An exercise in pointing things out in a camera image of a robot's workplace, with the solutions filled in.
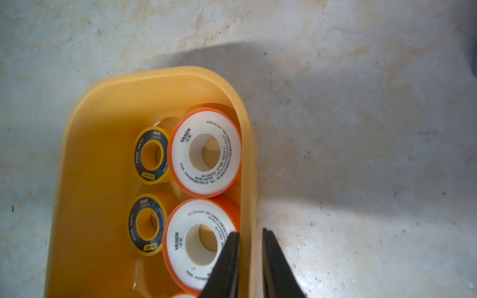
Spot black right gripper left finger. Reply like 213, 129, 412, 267
198, 232, 240, 298

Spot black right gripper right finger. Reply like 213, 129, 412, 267
262, 228, 306, 298

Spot orange white sealing tape roll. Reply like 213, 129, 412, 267
163, 196, 240, 296
168, 108, 242, 198
170, 292, 196, 298

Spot black yellow sealing tape roll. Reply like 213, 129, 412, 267
127, 193, 170, 257
133, 126, 173, 185

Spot yellow plastic storage box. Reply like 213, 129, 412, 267
45, 67, 260, 298

